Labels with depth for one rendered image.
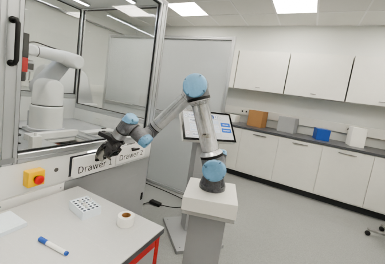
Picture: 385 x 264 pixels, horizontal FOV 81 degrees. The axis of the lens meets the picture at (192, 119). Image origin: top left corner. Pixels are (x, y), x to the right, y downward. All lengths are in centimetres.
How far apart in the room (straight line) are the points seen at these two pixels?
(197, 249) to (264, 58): 352
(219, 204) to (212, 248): 30
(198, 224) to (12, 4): 129
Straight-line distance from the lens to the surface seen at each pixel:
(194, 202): 121
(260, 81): 428
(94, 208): 114
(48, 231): 110
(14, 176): 126
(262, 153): 396
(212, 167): 110
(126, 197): 182
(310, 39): 470
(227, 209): 122
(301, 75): 421
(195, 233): 138
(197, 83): 106
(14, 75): 116
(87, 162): 140
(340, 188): 402
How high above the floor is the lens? 136
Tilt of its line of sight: 7 degrees down
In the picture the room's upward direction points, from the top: 8 degrees clockwise
